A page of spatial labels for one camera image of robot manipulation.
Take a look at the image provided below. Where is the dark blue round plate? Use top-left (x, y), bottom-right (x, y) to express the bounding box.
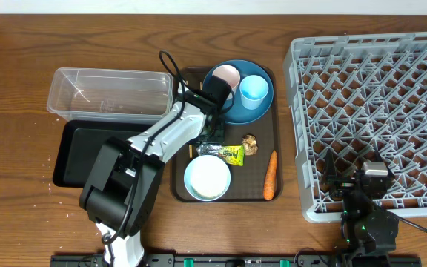
top-left (203, 59), bottom-right (274, 125)

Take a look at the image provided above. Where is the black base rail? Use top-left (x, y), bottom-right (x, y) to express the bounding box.
top-left (49, 252), bottom-right (423, 267)

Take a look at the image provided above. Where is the grey plastic dishwasher rack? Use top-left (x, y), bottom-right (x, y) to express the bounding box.
top-left (283, 32), bottom-right (427, 223)

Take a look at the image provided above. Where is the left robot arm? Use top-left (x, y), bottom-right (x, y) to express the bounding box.
top-left (79, 76), bottom-right (231, 266)

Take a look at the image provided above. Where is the brown mushroom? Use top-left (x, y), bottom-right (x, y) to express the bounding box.
top-left (242, 134), bottom-right (258, 156)

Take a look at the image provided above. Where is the light blue plastic cup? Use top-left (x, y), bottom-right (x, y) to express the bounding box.
top-left (239, 75), bottom-right (269, 110)

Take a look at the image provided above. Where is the orange carrot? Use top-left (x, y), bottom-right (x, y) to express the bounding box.
top-left (263, 151), bottom-right (278, 200)

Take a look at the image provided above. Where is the pink plastic cup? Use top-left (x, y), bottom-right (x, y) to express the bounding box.
top-left (213, 65), bottom-right (240, 100)

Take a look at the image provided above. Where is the black plastic tray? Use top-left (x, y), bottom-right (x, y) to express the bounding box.
top-left (53, 120), bottom-right (150, 188)

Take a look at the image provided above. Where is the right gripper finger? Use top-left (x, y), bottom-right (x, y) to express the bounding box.
top-left (324, 148), bottom-right (337, 178)
top-left (374, 150), bottom-right (393, 174)

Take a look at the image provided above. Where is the light blue bowl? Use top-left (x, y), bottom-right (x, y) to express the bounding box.
top-left (183, 154), bottom-right (232, 202)

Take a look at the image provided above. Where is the clear plastic bin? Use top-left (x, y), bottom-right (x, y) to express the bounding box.
top-left (47, 67), bottom-right (173, 125)

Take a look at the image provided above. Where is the dark brown serving tray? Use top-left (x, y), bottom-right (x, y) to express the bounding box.
top-left (171, 67), bottom-right (283, 202)

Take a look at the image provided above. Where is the foil and yellow snack wrapper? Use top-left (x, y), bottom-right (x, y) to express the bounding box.
top-left (196, 144), bottom-right (245, 166)

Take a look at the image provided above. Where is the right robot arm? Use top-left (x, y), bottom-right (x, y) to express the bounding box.
top-left (320, 150), bottom-right (398, 266)

